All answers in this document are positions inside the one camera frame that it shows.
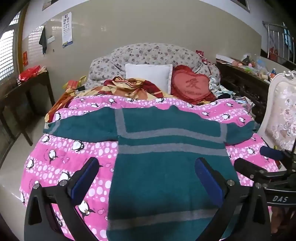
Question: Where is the red yellow gift bag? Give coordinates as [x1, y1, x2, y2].
[62, 76, 88, 91]

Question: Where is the red patterned cloth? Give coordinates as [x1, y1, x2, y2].
[196, 50, 210, 63]

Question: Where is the clutter of bottles and toys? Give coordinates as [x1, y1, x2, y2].
[232, 53, 278, 81]

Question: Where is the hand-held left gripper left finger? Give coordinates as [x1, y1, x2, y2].
[24, 157, 100, 241]

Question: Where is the dark hanging cloth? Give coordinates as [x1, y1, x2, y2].
[39, 26, 48, 55]

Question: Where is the red yellow checkered blanket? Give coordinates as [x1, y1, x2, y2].
[45, 77, 176, 123]

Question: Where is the red plastic bag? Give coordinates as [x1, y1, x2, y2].
[18, 65, 41, 81]

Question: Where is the white paper sheet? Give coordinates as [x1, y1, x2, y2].
[216, 54, 236, 63]

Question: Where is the window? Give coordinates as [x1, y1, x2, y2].
[0, 10, 21, 80]

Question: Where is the white pillow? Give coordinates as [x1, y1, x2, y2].
[125, 64, 173, 94]

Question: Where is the framed wall picture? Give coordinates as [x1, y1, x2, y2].
[236, 0, 250, 13]

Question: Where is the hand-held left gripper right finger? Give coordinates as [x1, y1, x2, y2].
[195, 158, 271, 241]

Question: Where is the eye chart poster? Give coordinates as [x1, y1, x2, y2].
[62, 11, 74, 48]

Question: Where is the dark carved wooden cabinet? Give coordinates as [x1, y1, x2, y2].
[216, 59, 275, 123]

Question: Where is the grey floral quilt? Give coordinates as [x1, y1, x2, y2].
[89, 43, 221, 98]

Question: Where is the metal railing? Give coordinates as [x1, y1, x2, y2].
[262, 21, 296, 65]

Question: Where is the red heart-shaped cushion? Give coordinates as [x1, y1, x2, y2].
[171, 65, 218, 105]

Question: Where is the person's right hand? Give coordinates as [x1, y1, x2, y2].
[271, 205, 296, 241]

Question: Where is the pile of mixed clothes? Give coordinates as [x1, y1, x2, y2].
[209, 77, 255, 109]

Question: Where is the pink penguin print blanket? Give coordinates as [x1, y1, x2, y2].
[20, 93, 280, 241]

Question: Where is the teal grey-striped sweater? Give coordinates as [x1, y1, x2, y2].
[43, 105, 257, 241]

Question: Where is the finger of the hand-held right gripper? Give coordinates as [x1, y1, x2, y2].
[259, 146, 287, 161]
[233, 158, 269, 181]

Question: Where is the dark wooden side table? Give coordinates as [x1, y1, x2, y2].
[0, 70, 56, 146]

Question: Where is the white ornate floral chair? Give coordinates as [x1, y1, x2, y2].
[257, 71, 296, 153]

